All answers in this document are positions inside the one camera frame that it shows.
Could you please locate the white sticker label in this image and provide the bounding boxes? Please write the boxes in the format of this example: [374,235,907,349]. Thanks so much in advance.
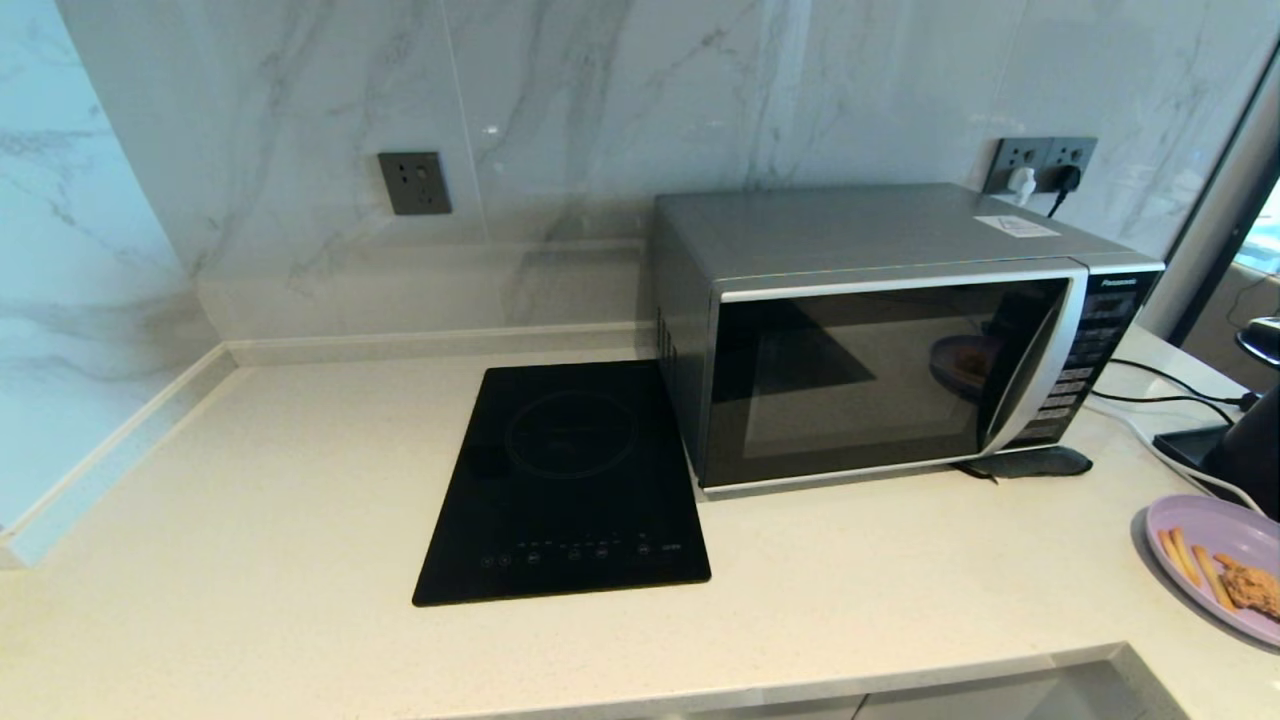
[973,214,1061,239]

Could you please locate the black induction cooktop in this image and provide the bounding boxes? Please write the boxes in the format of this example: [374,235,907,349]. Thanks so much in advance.
[412,360,712,608]

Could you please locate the black metal door frame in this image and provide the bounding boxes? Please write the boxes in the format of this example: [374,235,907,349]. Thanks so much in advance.
[1140,40,1280,346]

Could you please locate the black round background object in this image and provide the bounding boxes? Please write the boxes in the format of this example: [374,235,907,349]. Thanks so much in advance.
[1238,318,1280,369]

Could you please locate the thin black power cable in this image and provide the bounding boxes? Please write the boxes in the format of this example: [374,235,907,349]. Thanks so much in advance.
[1090,390,1239,426]
[1108,357,1263,411]

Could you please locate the dark oval pad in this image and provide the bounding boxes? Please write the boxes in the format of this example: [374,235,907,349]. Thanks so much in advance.
[955,446,1093,483]

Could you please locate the silver microwave oven body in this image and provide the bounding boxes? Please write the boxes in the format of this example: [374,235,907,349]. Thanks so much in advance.
[652,183,1166,496]

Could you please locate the fried food pieces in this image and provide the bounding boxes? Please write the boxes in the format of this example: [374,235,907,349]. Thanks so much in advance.
[1222,563,1280,619]

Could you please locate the dark double wall socket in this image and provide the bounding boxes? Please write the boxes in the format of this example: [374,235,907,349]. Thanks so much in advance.
[983,137,1099,196]

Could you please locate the purple plate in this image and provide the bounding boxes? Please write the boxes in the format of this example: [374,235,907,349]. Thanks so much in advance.
[1145,495,1280,646]

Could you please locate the white power cable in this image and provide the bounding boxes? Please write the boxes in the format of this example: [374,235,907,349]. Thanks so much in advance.
[1098,398,1271,516]

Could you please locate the black power plug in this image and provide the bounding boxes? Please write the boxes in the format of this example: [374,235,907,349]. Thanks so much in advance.
[1046,165,1085,217]

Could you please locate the grey single wall socket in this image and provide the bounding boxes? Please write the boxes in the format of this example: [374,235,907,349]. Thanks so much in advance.
[378,151,453,216]

